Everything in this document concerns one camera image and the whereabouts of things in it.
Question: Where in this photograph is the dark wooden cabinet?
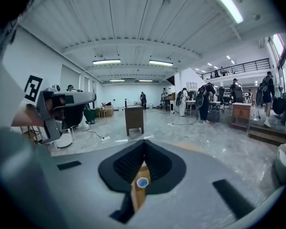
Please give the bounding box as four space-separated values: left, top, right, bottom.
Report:
124 104 144 136

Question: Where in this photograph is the person's left forearm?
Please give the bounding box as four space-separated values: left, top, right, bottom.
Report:
10 104 45 128

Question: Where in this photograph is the person's gray shirt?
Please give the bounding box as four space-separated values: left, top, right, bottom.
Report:
0 8 27 129

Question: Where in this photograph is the white round base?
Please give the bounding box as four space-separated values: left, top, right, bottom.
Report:
54 133 73 149

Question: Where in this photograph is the dark wooden rack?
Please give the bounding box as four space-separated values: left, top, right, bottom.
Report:
160 92 176 112

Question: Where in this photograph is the blue paper cup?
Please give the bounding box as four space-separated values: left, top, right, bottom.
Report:
136 177 149 188

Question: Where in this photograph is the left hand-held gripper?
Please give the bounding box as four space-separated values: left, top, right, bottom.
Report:
23 73 97 146

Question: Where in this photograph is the white table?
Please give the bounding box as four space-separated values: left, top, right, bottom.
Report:
185 100 219 116

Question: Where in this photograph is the dark step platform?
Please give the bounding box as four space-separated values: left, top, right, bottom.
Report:
247 124 286 147

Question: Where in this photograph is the cardboard box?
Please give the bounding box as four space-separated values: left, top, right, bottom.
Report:
104 105 115 117

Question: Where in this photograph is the black mezzanine railing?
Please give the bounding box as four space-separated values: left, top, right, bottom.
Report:
196 58 271 81

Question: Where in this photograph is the dark green bin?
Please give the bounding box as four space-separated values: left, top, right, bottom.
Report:
84 108 96 123

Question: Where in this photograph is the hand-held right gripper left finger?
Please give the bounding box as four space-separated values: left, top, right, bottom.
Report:
39 139 146 229

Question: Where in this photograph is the light wooden white-topped cabinet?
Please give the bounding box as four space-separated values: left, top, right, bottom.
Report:
231 102 252 132

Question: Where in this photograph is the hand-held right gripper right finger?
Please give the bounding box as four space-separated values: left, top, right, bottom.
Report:
128 139 273 229

